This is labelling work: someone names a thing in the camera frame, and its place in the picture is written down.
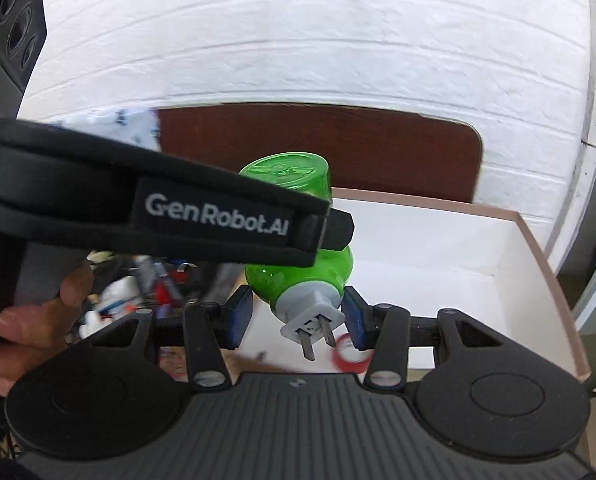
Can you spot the red tape roll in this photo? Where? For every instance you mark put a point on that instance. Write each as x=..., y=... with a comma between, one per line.
x=335, y=356

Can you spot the brown cardboard box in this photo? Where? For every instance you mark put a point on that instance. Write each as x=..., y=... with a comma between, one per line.
x=453, y=260

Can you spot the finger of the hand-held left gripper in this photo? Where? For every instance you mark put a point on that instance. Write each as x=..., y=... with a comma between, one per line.
x=338, y=230

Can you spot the person's left hand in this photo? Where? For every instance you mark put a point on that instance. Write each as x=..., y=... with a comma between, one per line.
x=27, y=332

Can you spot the dark brown wooden board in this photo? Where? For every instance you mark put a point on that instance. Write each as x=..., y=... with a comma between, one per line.
x=378, y=150

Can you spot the floral plastic bag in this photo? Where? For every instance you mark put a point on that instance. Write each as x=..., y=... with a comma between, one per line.
x=137, y=125

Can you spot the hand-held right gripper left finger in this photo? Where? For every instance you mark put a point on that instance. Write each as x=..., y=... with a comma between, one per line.
x=240, y=317

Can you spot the green plug-in mosquito repeller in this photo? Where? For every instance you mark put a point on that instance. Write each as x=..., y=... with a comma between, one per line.
x=288, y=277

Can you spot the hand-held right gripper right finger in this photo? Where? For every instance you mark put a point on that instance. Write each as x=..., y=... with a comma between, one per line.
x=353, y=320

